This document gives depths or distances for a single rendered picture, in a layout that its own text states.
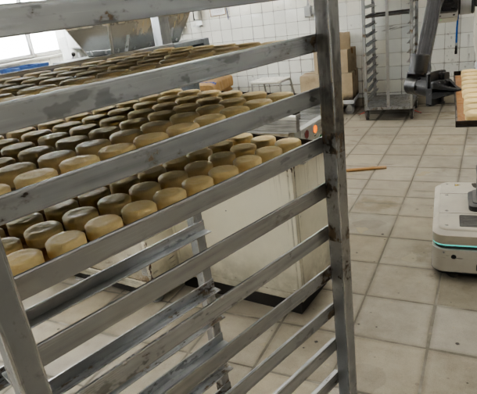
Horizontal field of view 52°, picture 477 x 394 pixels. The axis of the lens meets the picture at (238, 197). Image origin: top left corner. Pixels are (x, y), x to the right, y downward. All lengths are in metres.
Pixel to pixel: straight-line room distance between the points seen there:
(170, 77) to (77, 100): 0.13
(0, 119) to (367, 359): 1.70
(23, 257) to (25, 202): 0.09
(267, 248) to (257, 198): 0.23
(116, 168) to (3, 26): 0.19
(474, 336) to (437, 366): 0.24
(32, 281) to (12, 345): 0.07
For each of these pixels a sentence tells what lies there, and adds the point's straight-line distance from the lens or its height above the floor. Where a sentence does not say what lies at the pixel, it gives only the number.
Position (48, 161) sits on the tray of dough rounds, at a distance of 0.69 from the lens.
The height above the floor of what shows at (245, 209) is 0.50.
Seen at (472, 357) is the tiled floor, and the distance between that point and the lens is 2.08.
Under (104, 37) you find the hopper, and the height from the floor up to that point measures 1.25.
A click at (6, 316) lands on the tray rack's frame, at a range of 0.56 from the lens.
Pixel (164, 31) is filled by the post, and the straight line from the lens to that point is 1.18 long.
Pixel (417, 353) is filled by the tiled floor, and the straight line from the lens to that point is 2.07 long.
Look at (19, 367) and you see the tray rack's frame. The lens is 0.59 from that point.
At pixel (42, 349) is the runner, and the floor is 0.97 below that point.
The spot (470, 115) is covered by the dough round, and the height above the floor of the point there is 1.01.
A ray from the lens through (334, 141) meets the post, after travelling 0.90.
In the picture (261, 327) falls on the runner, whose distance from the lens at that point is 0.89.
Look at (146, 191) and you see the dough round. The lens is 0.76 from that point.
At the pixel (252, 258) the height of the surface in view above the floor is 0.26.
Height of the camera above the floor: 1.31
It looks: 21 degrees down
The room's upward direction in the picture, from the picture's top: 8 degrees counter-clockwise
